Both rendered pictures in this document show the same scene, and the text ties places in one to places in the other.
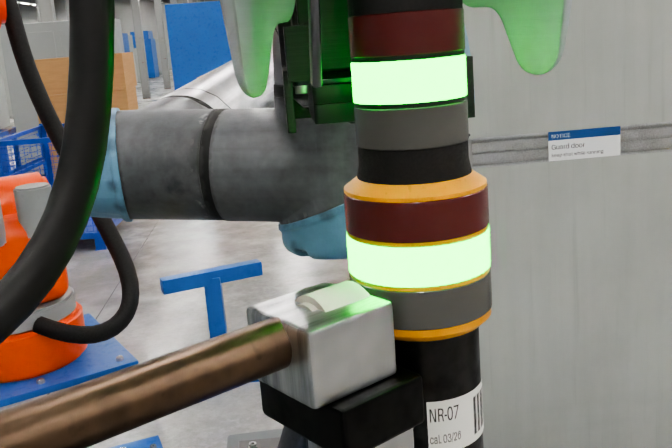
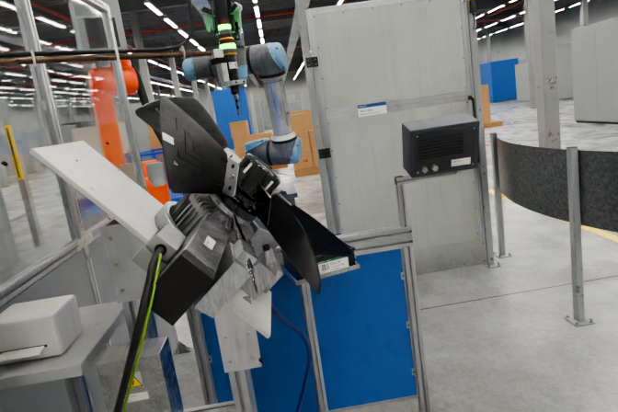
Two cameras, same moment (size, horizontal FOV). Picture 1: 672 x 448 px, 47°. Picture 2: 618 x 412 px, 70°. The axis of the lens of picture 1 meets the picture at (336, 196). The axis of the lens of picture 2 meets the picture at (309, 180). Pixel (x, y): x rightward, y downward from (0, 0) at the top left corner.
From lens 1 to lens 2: 108 cm
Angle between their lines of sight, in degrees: 2
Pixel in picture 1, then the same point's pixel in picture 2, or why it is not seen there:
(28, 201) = (152, 169)
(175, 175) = (204, 66)
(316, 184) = not seen: hidden behind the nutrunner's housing
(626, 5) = (383, 54)
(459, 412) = (233, 63)
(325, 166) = not seen: hidden behind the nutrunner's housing
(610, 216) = (385, 137)
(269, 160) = not seen: hidden behind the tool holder
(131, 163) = (196, 65)
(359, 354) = (219, 53)
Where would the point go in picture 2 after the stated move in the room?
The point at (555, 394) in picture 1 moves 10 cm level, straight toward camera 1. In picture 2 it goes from (371, 211) to (370, 215)
